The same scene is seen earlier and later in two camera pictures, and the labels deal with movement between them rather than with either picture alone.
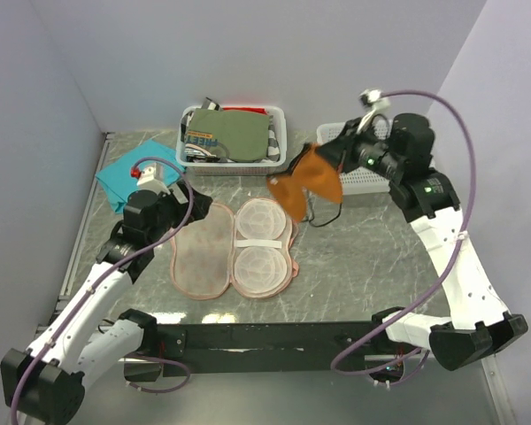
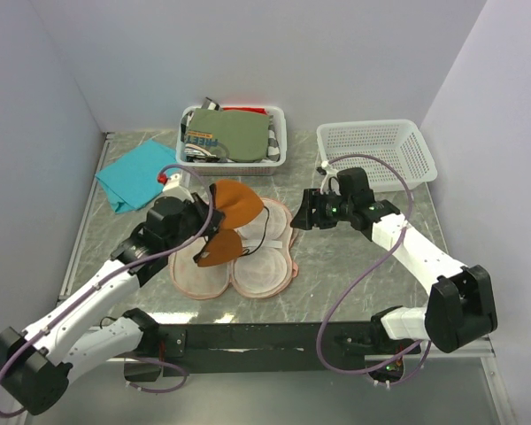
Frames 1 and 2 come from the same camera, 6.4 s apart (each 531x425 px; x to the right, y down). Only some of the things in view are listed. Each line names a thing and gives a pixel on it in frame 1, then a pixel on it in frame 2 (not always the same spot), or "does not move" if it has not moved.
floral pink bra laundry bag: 250,250 does not move
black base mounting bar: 234,350 does not move
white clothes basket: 234,169 does not move
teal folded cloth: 117,181 does not move
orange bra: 313,172 to 238,205
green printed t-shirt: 240,136 does not move
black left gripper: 200,209 to 200,207
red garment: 249,109 does not move
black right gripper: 342,148 to 313,198
